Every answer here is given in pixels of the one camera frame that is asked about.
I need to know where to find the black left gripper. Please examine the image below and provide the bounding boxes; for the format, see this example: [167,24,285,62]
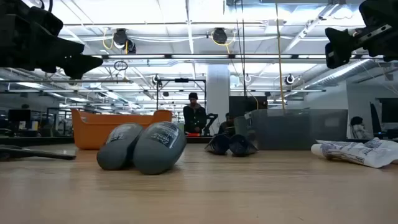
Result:
[0,0,103,80]

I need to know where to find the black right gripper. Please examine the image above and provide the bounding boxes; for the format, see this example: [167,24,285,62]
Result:
[325,0,398,68]

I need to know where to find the grey deodorant bottle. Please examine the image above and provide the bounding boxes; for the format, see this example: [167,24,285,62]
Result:
[132,121,188,175]
[96,123,145,171]

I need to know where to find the black monitor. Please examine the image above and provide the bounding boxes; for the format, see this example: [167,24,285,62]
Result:
[376,97,398,124]
[7,108,32,124]

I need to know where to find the orange plastic bin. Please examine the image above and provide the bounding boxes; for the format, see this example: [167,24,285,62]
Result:
[70,108,173,151]

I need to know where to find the grey translucent plastic bin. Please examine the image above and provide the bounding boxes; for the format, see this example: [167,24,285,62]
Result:
[248,108,349,151]

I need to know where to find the black panel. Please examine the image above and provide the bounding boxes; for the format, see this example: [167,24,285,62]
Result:
[228,95,269,119]

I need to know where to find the white pillar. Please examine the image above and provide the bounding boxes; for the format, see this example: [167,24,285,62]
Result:
[206,64,231,134]

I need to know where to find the black left camera cable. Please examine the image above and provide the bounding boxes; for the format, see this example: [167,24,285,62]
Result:
[39,0,54,12]

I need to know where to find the large black cable reel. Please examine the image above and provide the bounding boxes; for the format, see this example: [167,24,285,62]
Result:
[113,28,137,55]
[212,27,229,45]

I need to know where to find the yellow hanging rope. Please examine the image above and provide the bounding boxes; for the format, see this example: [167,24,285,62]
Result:
[274,0,287,110]

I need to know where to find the black table edge frame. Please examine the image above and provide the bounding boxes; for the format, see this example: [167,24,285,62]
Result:
[0,136,398,149]

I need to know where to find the black station frame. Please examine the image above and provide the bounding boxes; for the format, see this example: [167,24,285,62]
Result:
[155,78,207,111]

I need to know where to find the black hanging cable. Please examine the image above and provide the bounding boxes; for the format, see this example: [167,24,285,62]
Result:
[235,0,247,98]

